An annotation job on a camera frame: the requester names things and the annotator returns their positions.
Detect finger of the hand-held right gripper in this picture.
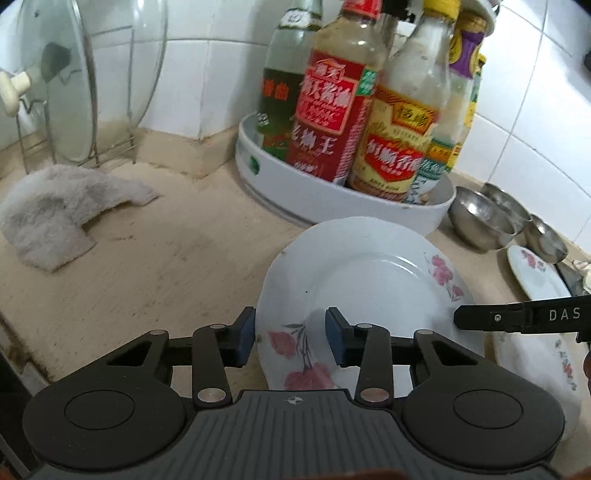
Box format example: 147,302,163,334
453,301,532,333

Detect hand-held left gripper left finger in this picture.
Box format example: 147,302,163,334
107,306,257,409

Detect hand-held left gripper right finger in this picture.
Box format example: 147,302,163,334
325,306,485,409

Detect deep white floral plate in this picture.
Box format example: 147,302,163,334
489,330,583,444

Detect white two-tier condiment rack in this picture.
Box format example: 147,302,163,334
235,0,502,238

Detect green label sauce bottle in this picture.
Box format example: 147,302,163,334
409,69,483,206

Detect yellow red label vinegar bottle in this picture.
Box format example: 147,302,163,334
347,0,460,204

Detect red label soy sauce bottle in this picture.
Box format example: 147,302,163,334
286,0,389,185

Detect white dish cloth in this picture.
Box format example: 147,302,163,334
0,165,162,272

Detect green glass bottle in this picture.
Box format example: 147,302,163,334
256,0,324,160

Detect purple label clear bottle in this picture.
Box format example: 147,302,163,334
445,9,488,162

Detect glass lid with cream knob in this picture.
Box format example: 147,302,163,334
0,0,99,163

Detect glass lid with black knob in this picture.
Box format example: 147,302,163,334
41,0,169,134

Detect wire lid rack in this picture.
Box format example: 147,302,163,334
16,28,139,169

